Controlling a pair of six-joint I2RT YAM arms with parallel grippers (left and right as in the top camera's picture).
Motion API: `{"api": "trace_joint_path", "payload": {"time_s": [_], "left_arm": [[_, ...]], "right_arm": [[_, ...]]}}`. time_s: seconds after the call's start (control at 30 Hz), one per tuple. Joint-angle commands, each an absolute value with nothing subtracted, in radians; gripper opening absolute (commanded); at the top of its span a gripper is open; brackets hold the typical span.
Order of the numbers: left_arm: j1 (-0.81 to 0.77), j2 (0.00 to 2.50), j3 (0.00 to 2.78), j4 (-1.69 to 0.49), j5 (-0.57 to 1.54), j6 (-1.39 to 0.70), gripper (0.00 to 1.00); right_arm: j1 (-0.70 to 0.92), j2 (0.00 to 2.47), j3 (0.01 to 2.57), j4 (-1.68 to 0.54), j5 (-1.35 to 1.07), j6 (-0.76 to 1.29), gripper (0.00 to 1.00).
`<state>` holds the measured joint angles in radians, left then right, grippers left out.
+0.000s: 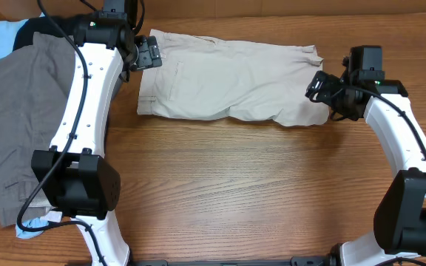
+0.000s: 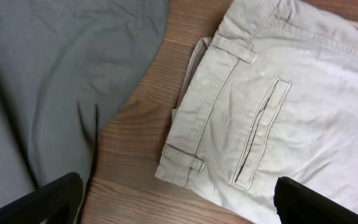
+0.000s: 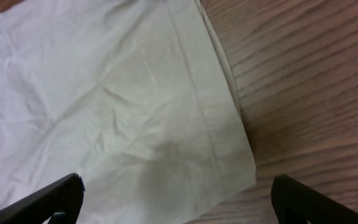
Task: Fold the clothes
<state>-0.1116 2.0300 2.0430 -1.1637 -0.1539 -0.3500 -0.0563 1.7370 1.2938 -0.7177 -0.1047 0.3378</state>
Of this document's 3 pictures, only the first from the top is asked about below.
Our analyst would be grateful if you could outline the beige cotton shorts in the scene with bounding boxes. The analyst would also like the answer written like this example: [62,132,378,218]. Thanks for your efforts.
[137,30,329,126]

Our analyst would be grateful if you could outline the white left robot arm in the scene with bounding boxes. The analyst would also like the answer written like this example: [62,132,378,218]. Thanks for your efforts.
[17,0,162,266]

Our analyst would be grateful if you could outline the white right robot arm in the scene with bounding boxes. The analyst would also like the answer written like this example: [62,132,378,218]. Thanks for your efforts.
[291,46,426,265]

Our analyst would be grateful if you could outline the black folded garment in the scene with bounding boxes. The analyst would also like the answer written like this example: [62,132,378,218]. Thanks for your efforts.
[0,15,84,230]

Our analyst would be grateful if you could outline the grey folded shorts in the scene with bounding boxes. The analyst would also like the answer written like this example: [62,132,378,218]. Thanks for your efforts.
[0,31,77,228]

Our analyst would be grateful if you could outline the light blue garment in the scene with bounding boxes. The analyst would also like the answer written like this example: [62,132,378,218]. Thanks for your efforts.
[0,18,49,239]

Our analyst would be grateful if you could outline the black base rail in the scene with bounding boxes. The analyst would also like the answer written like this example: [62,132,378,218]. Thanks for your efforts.
[127,254,342,266]

